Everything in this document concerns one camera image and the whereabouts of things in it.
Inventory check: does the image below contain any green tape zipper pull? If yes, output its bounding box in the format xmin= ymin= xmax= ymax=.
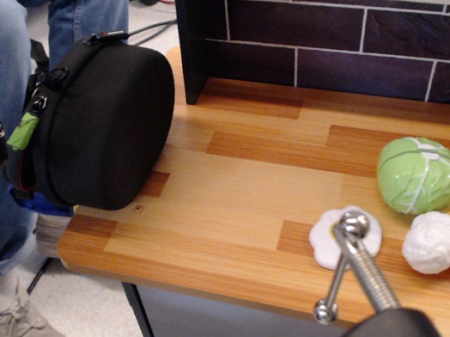
xmin=7 ymin=113 xmax=40 ymax=151

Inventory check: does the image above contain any black zipper case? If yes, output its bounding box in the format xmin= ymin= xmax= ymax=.
xmin=5 ymin=31 xmax=175 ymax=211

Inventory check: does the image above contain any blue clamp under case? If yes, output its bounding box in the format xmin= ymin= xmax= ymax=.
xmin=9 ymin=187 xmax=74 ymax=218

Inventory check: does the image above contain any grey cabinet front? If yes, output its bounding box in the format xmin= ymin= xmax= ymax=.
xmin=123 ymin=284 xmax=347 ymax=337

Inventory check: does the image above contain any white toy fried egg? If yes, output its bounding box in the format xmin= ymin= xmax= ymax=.
xmin=308 ymin=205 xmax=383 ymax=271

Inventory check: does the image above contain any dark brick backsplash shelf unit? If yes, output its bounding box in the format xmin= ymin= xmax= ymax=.
xmin=175 ymin=0 xmax=450 ymax=104

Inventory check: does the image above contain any green toy cabbage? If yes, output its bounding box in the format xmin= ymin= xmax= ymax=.
xmin=376 ymin=137 xmax=450 ymax=216

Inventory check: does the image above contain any black clamp body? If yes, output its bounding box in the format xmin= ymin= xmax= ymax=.
xmin=342 ymin=308 xmax=442 ymax=337

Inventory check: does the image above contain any white toy cauliflower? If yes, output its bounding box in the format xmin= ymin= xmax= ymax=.
xmin=402 ymin=211 xmax=450 ymax=275

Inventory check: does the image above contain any grey floor cable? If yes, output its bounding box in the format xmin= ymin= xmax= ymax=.
xmin=125 ymin=17 xmax=181 ymax=49

